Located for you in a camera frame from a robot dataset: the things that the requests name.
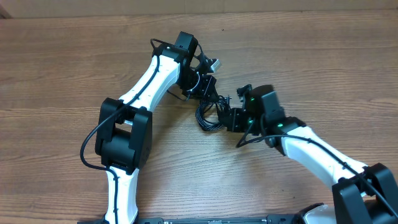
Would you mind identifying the black cable bundle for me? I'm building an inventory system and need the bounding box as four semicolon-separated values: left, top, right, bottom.
195;95;233;132

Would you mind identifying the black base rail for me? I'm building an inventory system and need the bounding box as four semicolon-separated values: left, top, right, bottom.
77;213;336;224

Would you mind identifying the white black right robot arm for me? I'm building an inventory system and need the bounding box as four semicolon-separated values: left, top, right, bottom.
217;85;397;223

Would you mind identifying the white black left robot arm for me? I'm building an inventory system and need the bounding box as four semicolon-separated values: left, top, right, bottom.
95;32;221;223

